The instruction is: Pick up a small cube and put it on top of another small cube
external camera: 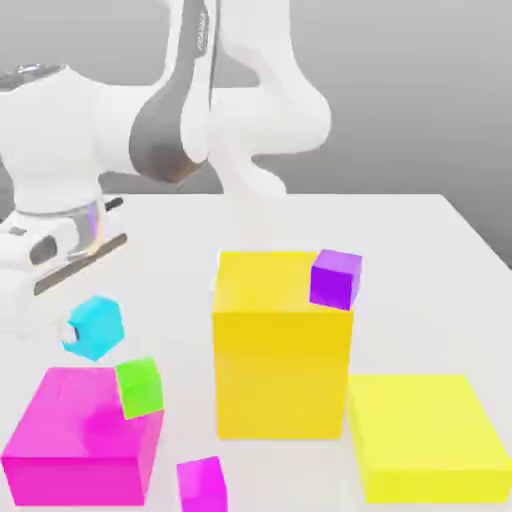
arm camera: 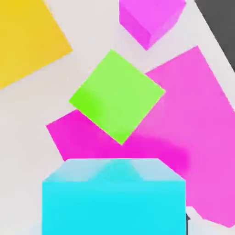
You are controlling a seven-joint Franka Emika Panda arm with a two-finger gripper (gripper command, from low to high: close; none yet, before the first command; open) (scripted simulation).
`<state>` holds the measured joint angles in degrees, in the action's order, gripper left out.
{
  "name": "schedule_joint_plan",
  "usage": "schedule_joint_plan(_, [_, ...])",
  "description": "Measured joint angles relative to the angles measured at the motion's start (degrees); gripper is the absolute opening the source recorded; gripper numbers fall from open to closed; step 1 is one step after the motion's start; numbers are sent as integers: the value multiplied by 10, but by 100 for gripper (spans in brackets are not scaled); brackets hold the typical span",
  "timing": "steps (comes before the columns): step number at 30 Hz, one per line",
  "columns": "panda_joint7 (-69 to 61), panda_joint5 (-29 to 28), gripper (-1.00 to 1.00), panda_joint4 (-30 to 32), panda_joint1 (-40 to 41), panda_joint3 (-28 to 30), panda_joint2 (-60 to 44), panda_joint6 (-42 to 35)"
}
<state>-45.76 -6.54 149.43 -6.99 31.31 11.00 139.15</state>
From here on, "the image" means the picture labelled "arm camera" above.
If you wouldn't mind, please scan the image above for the small cyan cube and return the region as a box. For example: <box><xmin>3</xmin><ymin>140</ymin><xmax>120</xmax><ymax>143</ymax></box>
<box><xmin>41</xmin><ymin>157</ymin><xmax>186</xmax><ymax>235</ymax></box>

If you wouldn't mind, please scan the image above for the small green cube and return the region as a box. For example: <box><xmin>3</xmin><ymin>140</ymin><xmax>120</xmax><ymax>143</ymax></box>
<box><xmin>68</xmin><ymin>49</ymin><xmax>166</xmax><ymax>146</ymax></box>

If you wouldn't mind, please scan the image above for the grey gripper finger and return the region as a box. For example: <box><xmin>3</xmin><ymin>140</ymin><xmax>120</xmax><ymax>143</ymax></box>
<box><xmin>185</xmin><ymin>206</ymin><xmax>207</xmax><ymax>235</ymax></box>

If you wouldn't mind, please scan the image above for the large magenta box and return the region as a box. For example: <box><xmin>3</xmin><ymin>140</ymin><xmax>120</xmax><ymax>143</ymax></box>
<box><xmin>45</xmin><ymin>45</ymin><xmax>235</xmax><ymax>229</ymax></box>

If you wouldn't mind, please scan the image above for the large yellow box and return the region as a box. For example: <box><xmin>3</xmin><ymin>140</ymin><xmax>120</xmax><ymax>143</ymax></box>
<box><xmin>0</xmin><ymin>0</ymin><xmax>73</xmax><ymax>90</ymax></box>

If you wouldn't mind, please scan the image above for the small violet cube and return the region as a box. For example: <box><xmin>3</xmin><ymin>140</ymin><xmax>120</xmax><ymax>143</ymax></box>
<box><xmin>118</xmin><ymin>0</ymin><xmax>187</xmax><ymax>51</ymax></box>

